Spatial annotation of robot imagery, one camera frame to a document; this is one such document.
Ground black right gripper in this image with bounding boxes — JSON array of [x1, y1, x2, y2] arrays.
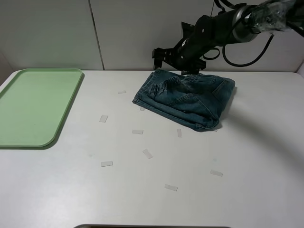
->
[[152, 40, 206, 75]]

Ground blue denim children's shorts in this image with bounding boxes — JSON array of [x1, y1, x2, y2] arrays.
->
[[132, 69, 235, 132]]

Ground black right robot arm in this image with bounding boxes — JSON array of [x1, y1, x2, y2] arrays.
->
[[152, 0, 304, 75]]

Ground green plastic tray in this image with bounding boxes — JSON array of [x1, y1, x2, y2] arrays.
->
[[0, 69, 83, 148]]

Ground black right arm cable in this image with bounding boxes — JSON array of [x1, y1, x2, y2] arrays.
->
[[201, 33, 274, 67]]

